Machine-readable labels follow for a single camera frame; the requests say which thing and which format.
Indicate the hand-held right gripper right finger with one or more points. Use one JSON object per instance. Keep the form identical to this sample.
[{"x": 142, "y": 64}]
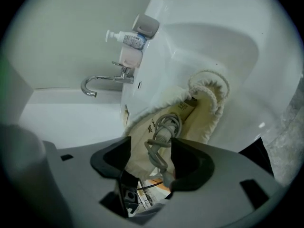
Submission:
[{"x": 213, "y": 193}]

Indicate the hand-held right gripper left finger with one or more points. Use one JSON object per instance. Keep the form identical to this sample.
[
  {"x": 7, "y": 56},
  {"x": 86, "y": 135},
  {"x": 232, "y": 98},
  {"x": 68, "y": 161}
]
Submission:
[{"x": 78, "y": 182}]

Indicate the chrome faucet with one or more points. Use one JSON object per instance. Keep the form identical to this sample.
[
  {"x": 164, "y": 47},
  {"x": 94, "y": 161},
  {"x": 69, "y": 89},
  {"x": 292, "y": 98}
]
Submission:
[{"x": 104, "y": 79}]

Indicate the pink cup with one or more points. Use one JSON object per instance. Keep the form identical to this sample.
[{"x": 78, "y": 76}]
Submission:
[{"x": 130, "y": 57}]

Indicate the white sink vanity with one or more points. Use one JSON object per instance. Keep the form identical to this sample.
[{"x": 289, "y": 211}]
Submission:
[{"x": 213, "y": 51}]

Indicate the white pump bottle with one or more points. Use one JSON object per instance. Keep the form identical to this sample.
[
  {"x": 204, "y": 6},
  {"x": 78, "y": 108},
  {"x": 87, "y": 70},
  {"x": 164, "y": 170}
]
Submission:
[{"x": 128, "y": 40}]

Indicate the grey cup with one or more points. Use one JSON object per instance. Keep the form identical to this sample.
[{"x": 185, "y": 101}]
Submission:
[{"x": 146, "y": 25}]

